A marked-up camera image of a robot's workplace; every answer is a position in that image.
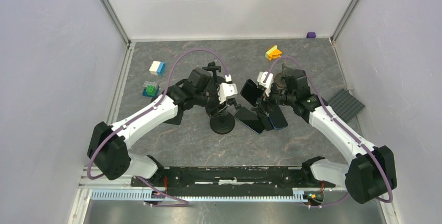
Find purple small block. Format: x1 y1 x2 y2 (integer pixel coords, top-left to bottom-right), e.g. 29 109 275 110
306 32 316 39

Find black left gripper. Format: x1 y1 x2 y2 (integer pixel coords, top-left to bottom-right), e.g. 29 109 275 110
194 83 229 118

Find yellow orange toy block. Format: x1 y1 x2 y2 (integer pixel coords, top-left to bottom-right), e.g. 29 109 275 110
265 45 282 61

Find dark blue edged phone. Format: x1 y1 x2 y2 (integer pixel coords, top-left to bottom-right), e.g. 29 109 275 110
268 105 288 130

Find dark grey phone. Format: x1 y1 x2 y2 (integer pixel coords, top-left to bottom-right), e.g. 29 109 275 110
253 108 274 131

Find green blue toy bricks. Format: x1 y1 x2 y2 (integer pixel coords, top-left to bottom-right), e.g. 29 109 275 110
142 81 159 97

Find black flat phone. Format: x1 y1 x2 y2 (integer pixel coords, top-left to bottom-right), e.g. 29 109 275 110
234 107 265 134

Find black phone stand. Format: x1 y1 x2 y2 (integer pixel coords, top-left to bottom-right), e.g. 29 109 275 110
202 61 226 84
206 98 241 135

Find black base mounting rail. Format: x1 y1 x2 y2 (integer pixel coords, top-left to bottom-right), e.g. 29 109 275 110
147 166 334 197

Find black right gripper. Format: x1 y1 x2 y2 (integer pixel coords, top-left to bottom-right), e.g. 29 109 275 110
251 82 296 117

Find black front phone stand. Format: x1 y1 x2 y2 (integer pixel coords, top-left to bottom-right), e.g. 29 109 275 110
206 98 241 135

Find black rear phone stand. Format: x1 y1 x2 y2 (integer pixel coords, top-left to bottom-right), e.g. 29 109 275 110
202 61 226 84

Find white blue toy block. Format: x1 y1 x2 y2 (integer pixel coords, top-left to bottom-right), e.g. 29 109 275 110
149 61 165 76

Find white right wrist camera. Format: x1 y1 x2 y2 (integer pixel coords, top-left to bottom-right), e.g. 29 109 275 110
257 71 274 96

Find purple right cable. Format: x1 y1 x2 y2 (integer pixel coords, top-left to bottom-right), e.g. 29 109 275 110
264 56 395 209

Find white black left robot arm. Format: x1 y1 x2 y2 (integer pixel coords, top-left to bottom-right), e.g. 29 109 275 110
87 68 238 186

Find grey studded baseplate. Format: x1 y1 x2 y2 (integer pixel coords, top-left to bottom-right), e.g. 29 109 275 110
328 89 365 123

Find black phone light blue edge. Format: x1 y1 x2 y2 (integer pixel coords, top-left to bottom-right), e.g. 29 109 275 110
240 79 263 106

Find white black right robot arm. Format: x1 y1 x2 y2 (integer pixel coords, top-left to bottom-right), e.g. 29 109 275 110
257 66 397 204

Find black folding desk stand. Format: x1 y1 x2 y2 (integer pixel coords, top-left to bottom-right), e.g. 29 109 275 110
164 115 182 125

